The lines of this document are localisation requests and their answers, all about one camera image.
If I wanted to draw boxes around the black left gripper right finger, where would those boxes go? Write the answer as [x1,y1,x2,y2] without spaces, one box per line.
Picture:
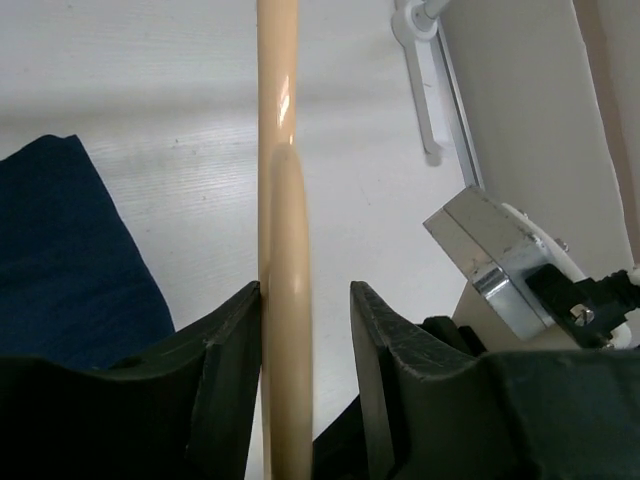
[350,281,639,479]

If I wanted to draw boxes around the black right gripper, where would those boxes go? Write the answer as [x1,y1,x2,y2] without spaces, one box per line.
[312,316,483,479]

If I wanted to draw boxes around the metal clothes rack frame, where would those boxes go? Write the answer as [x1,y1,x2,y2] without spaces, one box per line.
[391,1,484,188]

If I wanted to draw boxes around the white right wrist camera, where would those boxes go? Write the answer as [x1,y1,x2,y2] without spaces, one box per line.
[422,184,640,351]

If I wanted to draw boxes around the dark blue denim trousers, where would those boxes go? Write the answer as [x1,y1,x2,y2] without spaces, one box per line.
[1,135,175,370]

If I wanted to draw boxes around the beige plastic clothes hanger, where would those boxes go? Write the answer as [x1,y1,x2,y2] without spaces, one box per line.
[256,1,313,479]

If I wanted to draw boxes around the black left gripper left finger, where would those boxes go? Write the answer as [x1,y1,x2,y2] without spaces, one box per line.
[1,282,261,479]

